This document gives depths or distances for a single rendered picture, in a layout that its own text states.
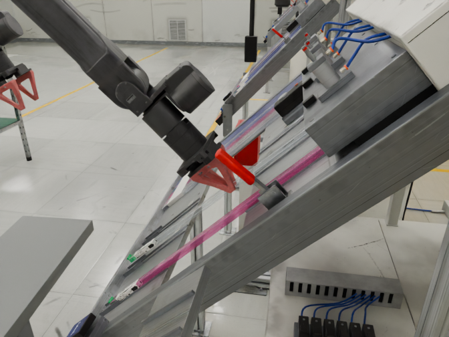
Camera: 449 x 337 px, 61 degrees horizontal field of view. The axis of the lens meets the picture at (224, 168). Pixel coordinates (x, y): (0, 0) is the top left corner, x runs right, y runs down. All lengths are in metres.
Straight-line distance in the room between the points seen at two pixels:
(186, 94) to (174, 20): 9.01
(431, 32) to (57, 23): 0.49
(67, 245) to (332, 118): 0.94
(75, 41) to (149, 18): 9.20
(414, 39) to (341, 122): 0.11
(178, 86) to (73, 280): 1.54
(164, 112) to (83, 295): 1.42
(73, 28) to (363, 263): 0.87
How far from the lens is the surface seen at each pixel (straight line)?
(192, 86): 0.63
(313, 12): 1.89
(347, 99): 0.46
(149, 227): 1.00
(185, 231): 0.76
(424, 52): 0.44
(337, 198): 0.46
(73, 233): 1.28
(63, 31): 0.64
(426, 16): 0.44
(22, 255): 1.24
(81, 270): 2.11
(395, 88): 0.46
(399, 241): 1.23
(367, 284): 0.97
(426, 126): 0.44
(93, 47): 0.63
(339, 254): 1.12
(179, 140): 0.65
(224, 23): 9.38
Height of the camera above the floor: 1.28
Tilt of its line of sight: 25 degrees down
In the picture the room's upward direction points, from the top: straight up
